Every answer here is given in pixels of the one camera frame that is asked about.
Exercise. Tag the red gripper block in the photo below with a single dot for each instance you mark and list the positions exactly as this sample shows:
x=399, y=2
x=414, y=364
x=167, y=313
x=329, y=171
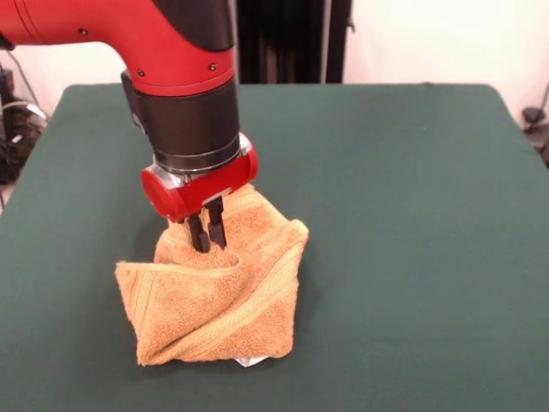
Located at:
x=206, y=189

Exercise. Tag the orange-tan terry towel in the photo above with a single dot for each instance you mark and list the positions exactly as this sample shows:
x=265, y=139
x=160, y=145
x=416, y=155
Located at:
x=223, y=309

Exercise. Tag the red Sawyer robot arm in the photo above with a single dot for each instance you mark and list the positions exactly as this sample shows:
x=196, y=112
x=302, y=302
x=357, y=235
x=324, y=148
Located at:
x=171, y=51

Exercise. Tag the dark green table cloth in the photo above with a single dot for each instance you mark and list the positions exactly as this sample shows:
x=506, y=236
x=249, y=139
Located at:
x=407, y=257

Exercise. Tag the black plug adapter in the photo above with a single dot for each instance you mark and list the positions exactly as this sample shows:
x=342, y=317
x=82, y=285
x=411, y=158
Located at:
x=532, y=115

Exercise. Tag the black wall plug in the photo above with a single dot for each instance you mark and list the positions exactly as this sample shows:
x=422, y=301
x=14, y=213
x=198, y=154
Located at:
x=6, y=81

